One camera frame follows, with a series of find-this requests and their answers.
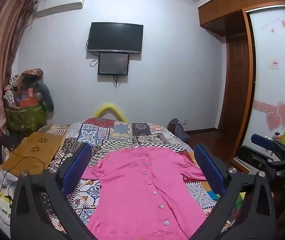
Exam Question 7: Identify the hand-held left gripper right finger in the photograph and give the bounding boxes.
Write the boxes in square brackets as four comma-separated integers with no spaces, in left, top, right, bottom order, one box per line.
[194,144,276,240]

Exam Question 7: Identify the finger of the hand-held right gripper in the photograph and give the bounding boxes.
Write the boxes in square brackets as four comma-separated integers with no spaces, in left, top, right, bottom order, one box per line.
[234,145,285,174]
[251,133,285,161]

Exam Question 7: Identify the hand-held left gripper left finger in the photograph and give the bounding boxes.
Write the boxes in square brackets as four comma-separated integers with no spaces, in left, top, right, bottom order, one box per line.
[10,142,96,240]

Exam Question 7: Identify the pink buttoned shirt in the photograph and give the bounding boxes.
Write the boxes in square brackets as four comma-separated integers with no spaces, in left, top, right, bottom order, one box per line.
[84,146,208,240]

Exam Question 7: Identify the grey bag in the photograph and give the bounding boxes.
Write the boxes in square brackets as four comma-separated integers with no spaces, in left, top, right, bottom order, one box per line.
[168,118,190,143]

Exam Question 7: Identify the wooden wardrobe with white door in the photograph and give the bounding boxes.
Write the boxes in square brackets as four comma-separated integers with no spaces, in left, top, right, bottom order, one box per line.
[233,5,285,173]

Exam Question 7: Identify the wooden lap desk board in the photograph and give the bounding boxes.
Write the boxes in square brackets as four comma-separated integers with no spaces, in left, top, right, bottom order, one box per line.
[2,132,69,175]

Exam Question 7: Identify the patchwork printed blanket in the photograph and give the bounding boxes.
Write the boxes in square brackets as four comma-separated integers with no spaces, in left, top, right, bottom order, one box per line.
[38,117,246,240]

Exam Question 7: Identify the brown wooden door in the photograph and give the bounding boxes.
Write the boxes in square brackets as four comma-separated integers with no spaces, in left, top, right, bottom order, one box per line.
[217,33,255,152]

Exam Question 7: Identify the yellow padded hoop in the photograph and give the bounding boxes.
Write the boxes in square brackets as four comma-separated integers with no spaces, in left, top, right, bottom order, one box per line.
[94,102,126,120]

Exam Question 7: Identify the green woven basket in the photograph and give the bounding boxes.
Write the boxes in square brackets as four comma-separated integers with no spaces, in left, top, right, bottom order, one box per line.
[5,102,47,131]

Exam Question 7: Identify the dark grey garment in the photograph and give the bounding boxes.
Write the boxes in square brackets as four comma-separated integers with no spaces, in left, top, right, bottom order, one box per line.
[32,79,54,112]

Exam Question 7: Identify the dark cloth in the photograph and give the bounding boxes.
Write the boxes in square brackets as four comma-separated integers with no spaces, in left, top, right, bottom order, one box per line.
[0,135,17,171]

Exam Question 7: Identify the orange box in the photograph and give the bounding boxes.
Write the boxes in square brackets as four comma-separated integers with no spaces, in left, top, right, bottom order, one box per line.
[19,97,38,107]

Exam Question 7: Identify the scattered papers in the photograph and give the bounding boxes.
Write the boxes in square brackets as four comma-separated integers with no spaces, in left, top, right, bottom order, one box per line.
[0,169,18,227]

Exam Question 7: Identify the patterned cloth bundle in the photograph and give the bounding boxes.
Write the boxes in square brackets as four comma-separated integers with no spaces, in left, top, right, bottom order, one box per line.
[16,68,44,90]

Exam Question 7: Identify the striped pink curtain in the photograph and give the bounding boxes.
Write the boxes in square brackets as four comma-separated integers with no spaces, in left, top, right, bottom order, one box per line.
[0,0,36,155]

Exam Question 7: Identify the wooden overhead cabinet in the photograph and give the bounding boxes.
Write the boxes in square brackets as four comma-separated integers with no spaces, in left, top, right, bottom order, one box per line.
[198,0,285,37]

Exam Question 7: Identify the white air conditioner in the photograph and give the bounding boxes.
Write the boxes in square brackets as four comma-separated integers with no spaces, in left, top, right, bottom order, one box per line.
[36,0,86,12]

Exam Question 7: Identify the black cable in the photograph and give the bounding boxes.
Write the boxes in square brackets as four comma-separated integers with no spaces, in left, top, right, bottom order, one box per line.
[0,154,46,200]

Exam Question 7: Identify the small black wall monitor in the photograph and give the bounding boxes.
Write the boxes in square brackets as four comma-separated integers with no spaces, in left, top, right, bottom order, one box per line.
[98,52,130,76]

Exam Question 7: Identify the black wall television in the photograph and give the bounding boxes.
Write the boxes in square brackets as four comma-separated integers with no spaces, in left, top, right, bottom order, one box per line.
[87,22,143,54]

